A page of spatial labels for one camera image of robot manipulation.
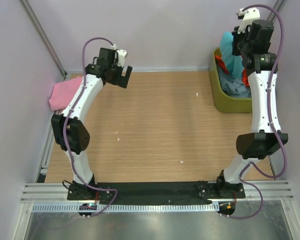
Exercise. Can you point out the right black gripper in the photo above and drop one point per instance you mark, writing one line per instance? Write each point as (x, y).
(236, 36)

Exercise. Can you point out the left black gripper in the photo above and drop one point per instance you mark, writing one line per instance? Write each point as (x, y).
(121, 81)

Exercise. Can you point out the cyan t shirt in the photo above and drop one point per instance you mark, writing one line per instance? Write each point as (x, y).
(232, 62)

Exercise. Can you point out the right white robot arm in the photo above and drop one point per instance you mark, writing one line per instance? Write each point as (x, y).
(266, 136)

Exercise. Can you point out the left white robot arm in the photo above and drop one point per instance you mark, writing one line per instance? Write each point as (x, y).
(68, 127)

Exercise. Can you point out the orange t shirt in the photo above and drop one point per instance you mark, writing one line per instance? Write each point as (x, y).
(221, 64)

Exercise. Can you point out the grey blue t shirt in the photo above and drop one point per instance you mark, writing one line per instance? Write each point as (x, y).
(233, 87)

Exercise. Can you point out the pink folded t shirt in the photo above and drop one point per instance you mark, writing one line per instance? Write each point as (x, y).
(63, 93)

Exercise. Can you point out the olive green plastic bin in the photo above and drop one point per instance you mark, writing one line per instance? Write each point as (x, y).
(223, 102)

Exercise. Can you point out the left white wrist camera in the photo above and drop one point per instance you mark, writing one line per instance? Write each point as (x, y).
(120, 56)

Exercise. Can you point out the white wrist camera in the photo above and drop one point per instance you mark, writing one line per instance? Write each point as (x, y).
(120, 56)
(247, 16)

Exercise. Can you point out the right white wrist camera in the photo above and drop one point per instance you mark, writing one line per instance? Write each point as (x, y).
(247, 16)

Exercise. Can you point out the right aluminium corner post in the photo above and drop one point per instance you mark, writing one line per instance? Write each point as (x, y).
(278, 6)

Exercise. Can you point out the aluminium corner post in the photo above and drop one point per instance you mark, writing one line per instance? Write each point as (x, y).
(278, 6)
(42, 35)

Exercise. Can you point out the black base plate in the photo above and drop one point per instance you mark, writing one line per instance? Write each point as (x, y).
(157, 193)

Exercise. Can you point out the left aluminium corner post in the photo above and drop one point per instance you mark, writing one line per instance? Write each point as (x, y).
(42, 35)

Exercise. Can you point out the white slotted cable duct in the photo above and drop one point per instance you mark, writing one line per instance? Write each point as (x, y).
(91, 208)

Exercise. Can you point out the aluminium front rail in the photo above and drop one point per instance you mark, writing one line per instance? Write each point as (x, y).
(269, 189)

